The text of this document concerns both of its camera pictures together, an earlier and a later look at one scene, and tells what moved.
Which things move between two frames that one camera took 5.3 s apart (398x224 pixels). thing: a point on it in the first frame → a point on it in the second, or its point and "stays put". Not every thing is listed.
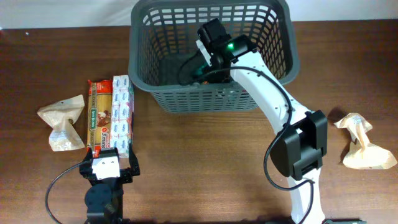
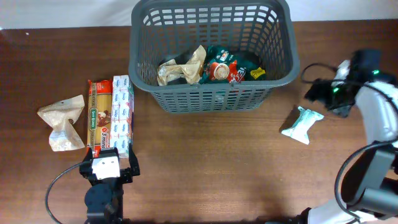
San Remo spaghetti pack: (99, 114) stays put
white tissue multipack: (122, 107) stays put
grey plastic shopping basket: (162, 38) stays put
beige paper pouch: (63, 135) stays put
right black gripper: (217, 78) → (318, 91)
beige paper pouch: (364, 155) → (191, 70)
